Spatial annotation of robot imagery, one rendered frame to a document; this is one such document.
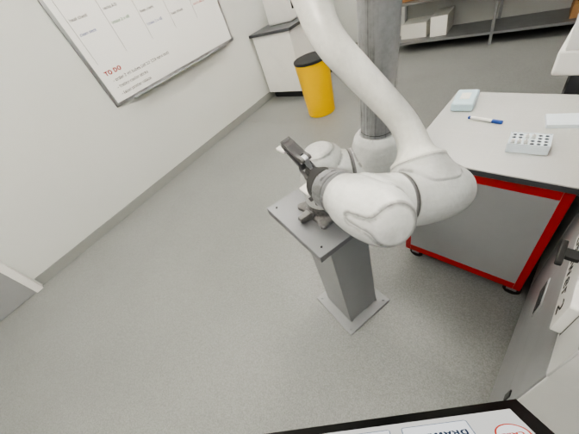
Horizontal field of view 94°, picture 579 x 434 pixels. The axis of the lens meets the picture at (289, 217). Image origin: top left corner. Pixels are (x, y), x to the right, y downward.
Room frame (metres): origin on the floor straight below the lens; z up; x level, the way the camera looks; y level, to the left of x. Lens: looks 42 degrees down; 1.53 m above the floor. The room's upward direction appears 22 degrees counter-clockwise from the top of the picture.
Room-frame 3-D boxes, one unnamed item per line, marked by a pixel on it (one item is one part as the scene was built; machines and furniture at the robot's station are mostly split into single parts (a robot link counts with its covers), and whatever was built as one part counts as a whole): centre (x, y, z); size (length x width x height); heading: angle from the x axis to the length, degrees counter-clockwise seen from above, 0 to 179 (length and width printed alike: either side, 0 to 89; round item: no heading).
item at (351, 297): (0.78, -0.16, 0.38); 0.30 x 0.30 x 0.76; 19
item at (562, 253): (0.23, -0.53, 0.91); 0.07 x 0.04 x 0.01; 123
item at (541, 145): (0.69, -0.94, 0.78); 0.12 x 0.08 x 0.04; 38
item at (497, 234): (0.85, -0.99, 0.38); 0.62 x 0.58 x 0.76; 123
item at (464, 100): (1.12, -1.03, 0.78); 0.15 x 0.10 x 0.04; 130
